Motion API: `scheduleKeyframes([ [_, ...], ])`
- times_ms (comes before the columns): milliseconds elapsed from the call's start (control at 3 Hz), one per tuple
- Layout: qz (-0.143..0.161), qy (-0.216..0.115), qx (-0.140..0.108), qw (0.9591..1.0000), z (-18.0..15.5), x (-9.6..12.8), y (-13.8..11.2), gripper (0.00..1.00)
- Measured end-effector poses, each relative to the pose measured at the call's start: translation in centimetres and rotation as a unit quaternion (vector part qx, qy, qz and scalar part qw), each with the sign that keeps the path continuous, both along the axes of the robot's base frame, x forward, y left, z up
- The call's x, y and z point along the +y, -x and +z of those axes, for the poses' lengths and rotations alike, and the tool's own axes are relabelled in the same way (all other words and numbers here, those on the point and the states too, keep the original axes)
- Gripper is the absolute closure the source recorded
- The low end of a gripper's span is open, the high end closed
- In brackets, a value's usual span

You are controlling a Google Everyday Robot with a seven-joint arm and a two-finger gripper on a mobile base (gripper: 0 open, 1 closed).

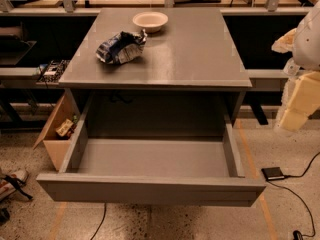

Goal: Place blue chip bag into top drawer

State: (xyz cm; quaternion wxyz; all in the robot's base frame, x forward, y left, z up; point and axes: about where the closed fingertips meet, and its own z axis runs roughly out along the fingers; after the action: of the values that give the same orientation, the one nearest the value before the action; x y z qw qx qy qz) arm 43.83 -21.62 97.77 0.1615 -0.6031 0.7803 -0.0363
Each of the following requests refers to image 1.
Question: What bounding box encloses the black floor cable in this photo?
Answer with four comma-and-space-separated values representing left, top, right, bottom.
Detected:
89, 202, 108, 240

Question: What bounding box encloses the blue chip bag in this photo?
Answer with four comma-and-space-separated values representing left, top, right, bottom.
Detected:
96, 29, 148, 65

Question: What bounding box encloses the black pedal cable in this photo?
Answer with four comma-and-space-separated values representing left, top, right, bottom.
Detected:
267, 151, 320, 240

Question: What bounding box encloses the open grey top drawer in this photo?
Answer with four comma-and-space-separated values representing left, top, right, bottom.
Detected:
37, 93, 265, 207

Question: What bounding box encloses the grey cabinet with top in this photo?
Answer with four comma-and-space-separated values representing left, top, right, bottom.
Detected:
60, 8, 251, 138

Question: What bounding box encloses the black foot pedal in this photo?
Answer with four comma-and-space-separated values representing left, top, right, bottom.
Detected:
261, 167, 285, 181

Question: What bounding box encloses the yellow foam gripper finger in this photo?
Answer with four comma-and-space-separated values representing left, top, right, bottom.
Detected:
274, 71, 320, 132

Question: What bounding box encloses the small item in box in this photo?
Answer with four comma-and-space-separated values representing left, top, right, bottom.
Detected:
55, 119, 75, 139

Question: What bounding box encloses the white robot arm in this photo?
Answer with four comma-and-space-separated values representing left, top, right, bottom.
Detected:
271, 1, 320, 136

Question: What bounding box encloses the black white patterned notebook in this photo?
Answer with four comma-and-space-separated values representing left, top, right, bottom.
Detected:
38, 60, 69, 83

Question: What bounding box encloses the open cardboard box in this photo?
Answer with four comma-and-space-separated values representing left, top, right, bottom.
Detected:
33, 92, 79, 170

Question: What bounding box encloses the white and orange shoe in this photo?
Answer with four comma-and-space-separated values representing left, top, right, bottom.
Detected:
0, 170, 33, 201

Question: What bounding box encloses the white paper bowl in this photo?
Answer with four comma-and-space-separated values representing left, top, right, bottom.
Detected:
133, 12, 168, 33

